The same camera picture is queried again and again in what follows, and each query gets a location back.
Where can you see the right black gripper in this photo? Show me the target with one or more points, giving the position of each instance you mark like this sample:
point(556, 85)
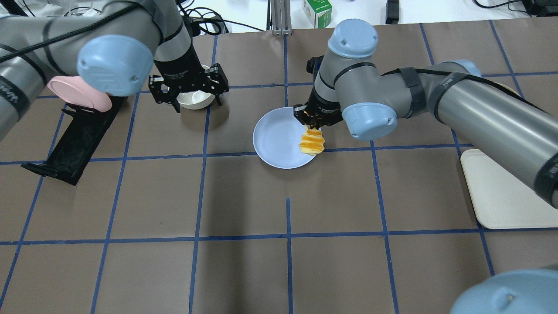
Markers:
point(323, 111)

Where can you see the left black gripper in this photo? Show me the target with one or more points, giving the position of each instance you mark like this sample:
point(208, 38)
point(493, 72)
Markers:
point(179, 68)

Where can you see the ridged yellow bread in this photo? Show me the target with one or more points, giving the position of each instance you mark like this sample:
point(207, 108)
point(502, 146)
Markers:
point(312, 141)

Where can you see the blue plate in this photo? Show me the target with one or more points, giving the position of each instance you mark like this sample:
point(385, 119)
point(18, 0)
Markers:
point(276, 138)

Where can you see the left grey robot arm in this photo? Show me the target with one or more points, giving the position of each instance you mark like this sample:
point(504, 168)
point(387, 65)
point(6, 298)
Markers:
point(113, 53)

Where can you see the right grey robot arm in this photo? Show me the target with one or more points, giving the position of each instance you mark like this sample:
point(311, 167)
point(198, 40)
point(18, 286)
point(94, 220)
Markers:
point(513, 132)

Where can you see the pink plate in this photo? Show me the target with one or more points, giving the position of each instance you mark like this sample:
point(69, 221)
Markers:
point(75, 91)

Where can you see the black plate rack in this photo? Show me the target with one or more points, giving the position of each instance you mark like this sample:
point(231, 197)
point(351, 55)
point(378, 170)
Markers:
point(78, 143)

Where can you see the cream round plate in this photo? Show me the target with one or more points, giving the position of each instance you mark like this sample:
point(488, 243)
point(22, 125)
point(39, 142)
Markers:
point(508, 87)

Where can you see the white bowl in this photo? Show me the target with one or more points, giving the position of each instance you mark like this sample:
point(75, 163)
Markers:
point(195, 100)

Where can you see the green white box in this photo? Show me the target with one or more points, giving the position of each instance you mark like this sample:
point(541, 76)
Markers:
point(318, 12)

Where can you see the black device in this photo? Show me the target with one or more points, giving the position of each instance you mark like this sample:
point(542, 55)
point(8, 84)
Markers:
point(392, 11)

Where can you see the white rectangular tray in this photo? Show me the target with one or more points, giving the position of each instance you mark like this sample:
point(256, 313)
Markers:
point(501, 201)

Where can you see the aluminium profile post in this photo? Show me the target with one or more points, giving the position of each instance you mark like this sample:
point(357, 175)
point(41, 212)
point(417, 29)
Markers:
point(279, 17)

